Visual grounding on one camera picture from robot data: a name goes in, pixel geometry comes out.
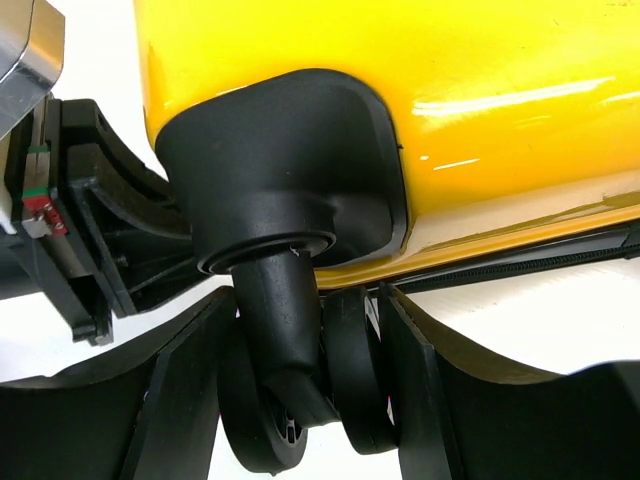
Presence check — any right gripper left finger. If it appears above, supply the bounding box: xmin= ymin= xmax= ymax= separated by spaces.
xmin=49 ymin=285 xmax=239 ymax=480

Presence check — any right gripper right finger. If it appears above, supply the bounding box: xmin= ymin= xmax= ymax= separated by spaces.
xmin=378 ymin=283 xmax=561 ymax=479

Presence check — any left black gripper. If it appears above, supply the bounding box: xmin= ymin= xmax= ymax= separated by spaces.
xmin=9 ymin=97 xmax=193 ymax=345

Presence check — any yellow hard-shell suitcase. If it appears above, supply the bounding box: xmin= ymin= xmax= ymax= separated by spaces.
xmin=134 ymin=1 xmax=639 ymax=479

